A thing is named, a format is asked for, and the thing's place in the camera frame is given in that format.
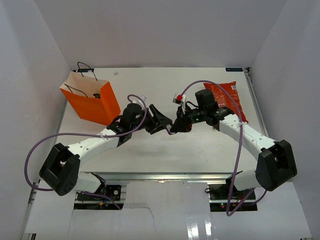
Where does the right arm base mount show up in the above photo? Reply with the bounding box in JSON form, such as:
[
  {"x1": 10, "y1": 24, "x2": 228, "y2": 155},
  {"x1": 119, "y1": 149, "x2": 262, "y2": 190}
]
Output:
[{"x1": 204, "y1": 183, "x2": 258, "y2": 213}]

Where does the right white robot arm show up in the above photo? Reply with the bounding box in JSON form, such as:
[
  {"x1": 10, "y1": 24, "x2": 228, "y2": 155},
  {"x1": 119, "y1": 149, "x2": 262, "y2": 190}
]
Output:
[{"x1": 170, "y1": 89, "x2": 298, "y2": 200}]

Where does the large red chip bag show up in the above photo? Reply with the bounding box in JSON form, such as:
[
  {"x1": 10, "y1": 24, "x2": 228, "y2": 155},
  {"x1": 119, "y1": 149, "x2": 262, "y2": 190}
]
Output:
[{"x1": 203, "y1": 81, "x2": 248, "y2": 123}]

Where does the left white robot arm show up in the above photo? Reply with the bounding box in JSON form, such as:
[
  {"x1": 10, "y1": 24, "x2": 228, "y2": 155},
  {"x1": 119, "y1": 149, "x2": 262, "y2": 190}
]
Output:
[{"x1": 39, "y1": 103, "x2": 173, "y2": 200}]

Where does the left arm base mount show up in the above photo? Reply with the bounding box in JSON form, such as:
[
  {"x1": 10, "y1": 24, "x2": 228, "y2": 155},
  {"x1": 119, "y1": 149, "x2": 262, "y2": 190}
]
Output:
[{"x1": 74, "y1": 184, "x2": 124, "y2": 211}]

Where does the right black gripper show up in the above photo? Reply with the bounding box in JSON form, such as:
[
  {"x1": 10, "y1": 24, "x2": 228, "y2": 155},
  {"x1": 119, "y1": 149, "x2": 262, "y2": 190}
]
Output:
[{"x1": 170, "y1": 104, "x2": 207, "y2": 133}]

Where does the aluminium table frame rail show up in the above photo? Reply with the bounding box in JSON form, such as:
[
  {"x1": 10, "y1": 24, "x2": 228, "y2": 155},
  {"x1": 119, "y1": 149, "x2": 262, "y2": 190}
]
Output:
[{"x1": 42, "y1": 171, "x2": 266, "y2": 182}]

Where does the orange paper bag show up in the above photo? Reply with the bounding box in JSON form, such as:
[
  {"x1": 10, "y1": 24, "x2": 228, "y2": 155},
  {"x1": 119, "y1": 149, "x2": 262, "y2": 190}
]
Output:
[{"x1": 60, "y1": 68, "x2": 121, "y2": 126}]

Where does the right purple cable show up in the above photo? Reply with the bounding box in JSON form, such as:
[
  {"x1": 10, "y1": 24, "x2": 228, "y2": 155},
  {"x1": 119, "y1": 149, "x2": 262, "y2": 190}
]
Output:
[{"x1": 181, "y1": 79, "x2": 268, "y2": 217}]

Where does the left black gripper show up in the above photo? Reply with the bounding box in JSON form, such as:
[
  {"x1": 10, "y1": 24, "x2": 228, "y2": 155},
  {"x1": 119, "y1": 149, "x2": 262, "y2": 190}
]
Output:
[{"x1": 130, "y1": 104, "x2": 172, "y2": 135}]

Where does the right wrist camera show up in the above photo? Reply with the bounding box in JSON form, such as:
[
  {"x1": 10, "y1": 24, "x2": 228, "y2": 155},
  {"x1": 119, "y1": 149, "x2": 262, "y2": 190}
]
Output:
[{"x1": 172, "y1": 93, "x2": 187, "y2": 112}]

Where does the blue label sticker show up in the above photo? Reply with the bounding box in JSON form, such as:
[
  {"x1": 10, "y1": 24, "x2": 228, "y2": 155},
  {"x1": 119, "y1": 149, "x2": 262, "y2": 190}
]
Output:
[{"x1": 225, "y1": 67, "x2": 243, "y2": 72}]

